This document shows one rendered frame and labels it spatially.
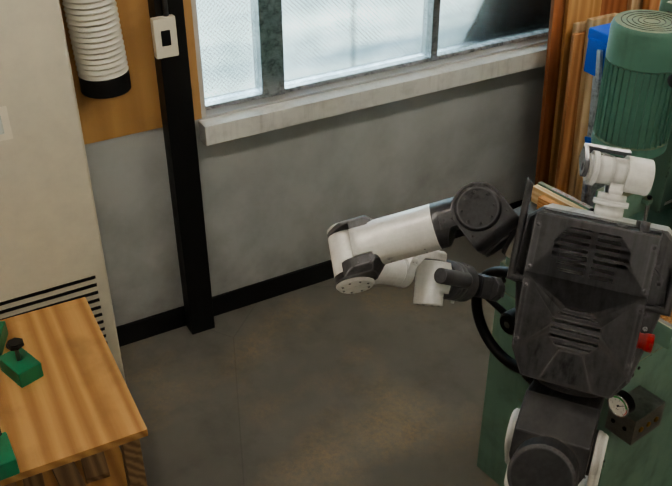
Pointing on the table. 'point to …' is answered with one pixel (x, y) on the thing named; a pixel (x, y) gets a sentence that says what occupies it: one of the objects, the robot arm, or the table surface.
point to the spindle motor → (636, 84)
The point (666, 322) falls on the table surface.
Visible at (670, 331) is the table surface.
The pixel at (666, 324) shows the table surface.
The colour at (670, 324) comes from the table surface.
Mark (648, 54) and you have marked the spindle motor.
